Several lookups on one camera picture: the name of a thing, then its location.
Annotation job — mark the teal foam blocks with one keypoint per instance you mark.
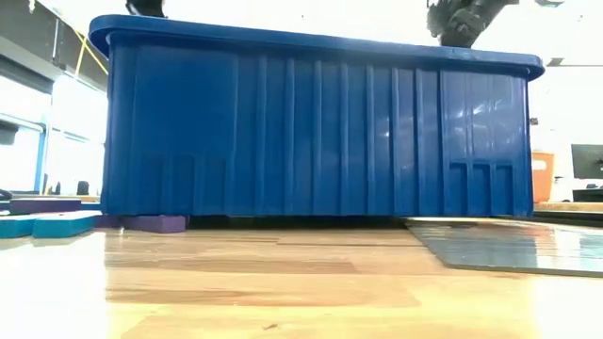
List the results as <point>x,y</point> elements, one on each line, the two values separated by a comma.
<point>155,224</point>

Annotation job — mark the small black object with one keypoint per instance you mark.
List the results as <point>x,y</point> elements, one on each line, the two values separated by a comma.
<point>83,187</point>

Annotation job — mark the long grey slotted divider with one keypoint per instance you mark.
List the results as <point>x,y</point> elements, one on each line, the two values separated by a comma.
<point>509,249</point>

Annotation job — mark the large blue plastic bin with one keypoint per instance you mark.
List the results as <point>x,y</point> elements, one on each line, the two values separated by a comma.
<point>306,141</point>

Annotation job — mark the black computer monitor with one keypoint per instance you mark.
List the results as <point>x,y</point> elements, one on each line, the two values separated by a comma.
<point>588,161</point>

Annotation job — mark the blue building column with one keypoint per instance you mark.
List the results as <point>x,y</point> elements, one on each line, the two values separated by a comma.
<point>40,160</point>

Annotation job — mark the teal wooden block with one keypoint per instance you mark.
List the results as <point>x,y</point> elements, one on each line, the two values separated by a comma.
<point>90,206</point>
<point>66,225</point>
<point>16,227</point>

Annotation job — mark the yellow diagonal brace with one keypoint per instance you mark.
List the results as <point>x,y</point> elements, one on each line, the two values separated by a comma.
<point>92,52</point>

